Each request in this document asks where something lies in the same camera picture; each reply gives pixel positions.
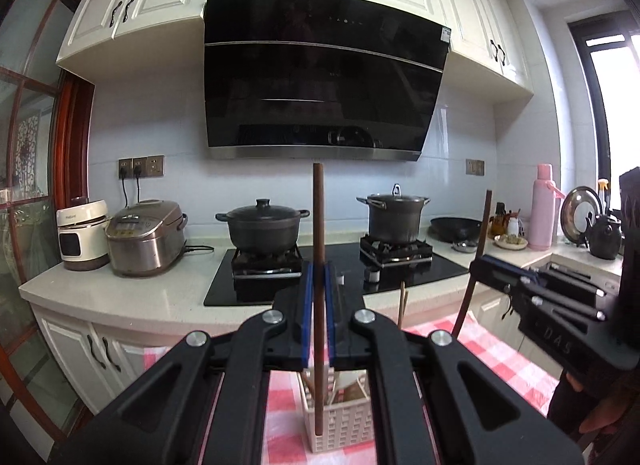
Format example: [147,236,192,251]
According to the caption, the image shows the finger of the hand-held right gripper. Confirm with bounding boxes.
[530,262,608,298]
[469,254,606,322]

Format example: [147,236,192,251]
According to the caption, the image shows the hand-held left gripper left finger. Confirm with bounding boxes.
[47,261,321,465]

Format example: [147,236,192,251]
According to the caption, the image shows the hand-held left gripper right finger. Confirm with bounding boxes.
[322,261,586,465]

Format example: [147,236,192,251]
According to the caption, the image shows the brown wooden chopstick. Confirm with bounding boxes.
[451,189,493,339]
[312,163,323,438]

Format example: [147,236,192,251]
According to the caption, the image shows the white perforated plastic basket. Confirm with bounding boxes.
[299,367,377,453]

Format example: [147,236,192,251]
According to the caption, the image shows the person's right hand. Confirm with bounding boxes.
[555,372,640,451]

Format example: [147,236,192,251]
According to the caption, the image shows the black kettle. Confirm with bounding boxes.
[586,212,623,261]

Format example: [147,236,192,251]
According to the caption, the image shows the black wok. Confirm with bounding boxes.
[430,216,485,242]

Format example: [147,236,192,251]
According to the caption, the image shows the glass pot lid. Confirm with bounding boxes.
[560,186,603,248]

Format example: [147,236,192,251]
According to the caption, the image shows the pink thermos flask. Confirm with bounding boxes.
[528,163,566,252]

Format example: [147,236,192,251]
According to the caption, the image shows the red white checked tablecloth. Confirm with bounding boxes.
[142,317,561,465]

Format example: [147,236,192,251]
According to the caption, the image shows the black glass gas stove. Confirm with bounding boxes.
[203,237,471,307]

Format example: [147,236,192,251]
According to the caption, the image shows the black casserole pot with lid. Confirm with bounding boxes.
[216,199,310,252]

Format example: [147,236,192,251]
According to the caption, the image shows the grey stockpot with lid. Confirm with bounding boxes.
[356,184,432,246]

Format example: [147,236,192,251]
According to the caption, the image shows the speckled white kitchen countertop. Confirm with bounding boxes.
[19,232,623,346]

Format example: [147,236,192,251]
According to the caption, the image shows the silver rice cooker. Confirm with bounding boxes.
[105,200,188,277]

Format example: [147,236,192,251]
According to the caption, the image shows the dark framed window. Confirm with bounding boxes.
[567,10,640,186]

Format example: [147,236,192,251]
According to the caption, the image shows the black range hood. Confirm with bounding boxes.
[202,0,452,162]

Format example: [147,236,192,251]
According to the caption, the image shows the small white cooker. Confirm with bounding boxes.
[55,200,112,272]

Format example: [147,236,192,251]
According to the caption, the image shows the white lower kitchen cabinets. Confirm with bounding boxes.
[27,290,566,416]

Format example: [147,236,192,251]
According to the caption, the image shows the white kitchen cabinets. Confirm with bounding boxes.
[27,290,566,416]
[56,0,536,106]

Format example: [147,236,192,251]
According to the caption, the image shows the wooden framed glass door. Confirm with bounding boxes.
[0,0,96,446]

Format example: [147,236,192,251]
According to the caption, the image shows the white upper kitchen cabinets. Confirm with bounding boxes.
[56,0,536,106]

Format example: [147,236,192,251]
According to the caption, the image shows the gold triple wall socket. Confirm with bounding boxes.
[118,155,166,180]

